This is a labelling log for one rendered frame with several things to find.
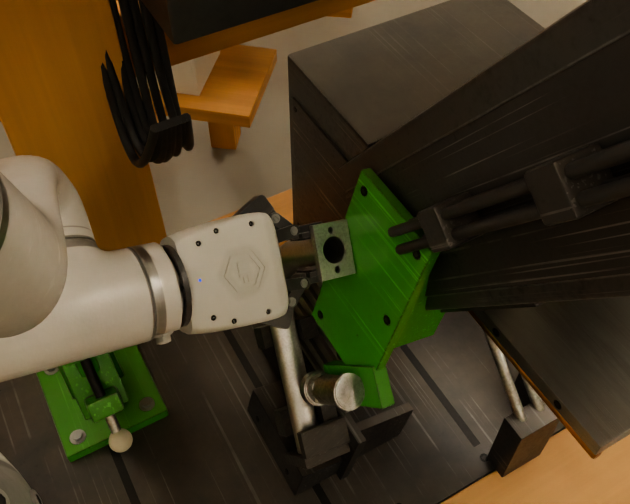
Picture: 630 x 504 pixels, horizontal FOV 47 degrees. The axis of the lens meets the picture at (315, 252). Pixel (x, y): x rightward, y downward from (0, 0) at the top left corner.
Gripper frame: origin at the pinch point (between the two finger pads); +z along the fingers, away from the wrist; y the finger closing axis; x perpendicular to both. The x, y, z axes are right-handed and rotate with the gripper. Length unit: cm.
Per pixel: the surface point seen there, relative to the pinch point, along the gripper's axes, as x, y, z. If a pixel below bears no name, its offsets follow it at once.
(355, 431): 7.0, -21.7, 4.9
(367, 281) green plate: -4.2, -3.6, 2.8
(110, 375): 24.2, -10.9, -16.5
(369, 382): -1.6, -14.1, 2.5
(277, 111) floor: 174, 38, 98
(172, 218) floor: 162, 6, 45
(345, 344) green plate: 2.1, -10.5, 2.8
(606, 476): -4.4, -34.3, 31.6
